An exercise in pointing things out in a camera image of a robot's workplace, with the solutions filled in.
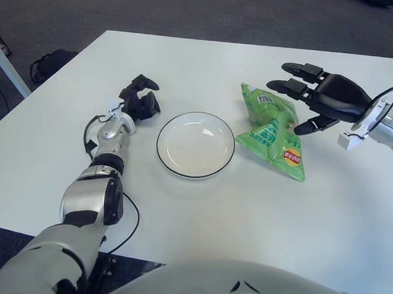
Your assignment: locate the black backpack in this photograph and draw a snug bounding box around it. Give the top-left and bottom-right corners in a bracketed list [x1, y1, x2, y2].
[28, 47, 79, 86]

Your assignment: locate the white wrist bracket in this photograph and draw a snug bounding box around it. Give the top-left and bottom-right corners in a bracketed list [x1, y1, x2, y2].
[337, 95, 393, 153]
[105, 97, 139, 135]

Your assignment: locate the white plate black rim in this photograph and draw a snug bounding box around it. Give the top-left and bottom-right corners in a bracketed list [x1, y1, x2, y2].
[154, 109, 237, 182]

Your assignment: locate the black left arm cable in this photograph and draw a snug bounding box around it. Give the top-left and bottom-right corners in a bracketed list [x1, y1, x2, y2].
[107, 191, 142, 256]

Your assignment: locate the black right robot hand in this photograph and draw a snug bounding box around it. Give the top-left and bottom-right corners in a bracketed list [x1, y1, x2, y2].
[264, 61, 375, 139]

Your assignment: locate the white table leg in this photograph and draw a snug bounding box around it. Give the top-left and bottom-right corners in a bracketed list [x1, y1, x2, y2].
[0, 36, 34, 99]

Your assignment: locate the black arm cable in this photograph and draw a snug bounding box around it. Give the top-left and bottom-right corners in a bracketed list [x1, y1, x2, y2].
[107, 191, 142, 256]
[361, 80, 393, 132]

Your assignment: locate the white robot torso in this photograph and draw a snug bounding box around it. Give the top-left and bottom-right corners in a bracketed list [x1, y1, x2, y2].
[103, 253, 388, 294]

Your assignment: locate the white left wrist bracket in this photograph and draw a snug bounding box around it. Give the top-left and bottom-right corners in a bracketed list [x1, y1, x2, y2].
[105, 97, 139, 135]

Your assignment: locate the dark bulky floor object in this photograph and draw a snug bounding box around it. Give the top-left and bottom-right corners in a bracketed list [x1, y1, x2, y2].
[352, 0, 393, 9]

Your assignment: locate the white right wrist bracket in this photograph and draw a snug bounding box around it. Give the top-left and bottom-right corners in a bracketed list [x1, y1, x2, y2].
[337, 95, 393, 153]

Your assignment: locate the green snack chip bag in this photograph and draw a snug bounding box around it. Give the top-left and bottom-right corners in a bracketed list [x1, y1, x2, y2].
[233, 82, 311, 183]

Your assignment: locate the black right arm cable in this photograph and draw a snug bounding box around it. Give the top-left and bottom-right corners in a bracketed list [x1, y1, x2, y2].
[361, 80, 393, 132]

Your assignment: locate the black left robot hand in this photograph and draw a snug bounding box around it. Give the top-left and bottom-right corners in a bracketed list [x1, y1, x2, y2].
[117, 72, 163, 124]

